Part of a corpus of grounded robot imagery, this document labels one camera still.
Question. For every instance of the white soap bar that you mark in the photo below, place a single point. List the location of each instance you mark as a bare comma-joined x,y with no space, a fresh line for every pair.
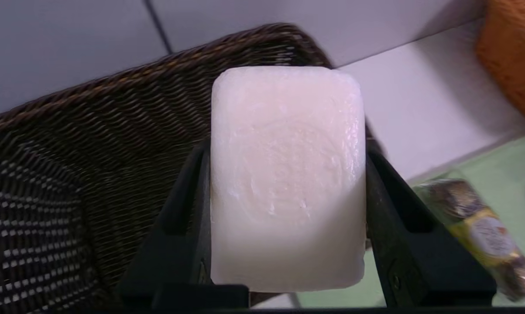
288,174

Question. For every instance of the light green plastic tray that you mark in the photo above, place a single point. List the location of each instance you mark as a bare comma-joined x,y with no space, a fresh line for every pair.
506,174

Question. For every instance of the orange wicker basket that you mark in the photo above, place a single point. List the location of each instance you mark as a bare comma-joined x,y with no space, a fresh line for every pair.
515,52

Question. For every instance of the wrapped chocolate balls pack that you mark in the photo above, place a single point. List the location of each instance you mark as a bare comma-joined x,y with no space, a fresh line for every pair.
485,231

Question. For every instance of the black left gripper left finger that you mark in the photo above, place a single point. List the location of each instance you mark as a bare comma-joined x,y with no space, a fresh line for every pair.
179,244

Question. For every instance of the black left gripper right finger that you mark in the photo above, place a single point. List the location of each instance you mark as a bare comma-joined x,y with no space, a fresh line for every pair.
410,257

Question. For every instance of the dark brown wicker basket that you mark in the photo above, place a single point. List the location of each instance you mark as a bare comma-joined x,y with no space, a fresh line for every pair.
92,152

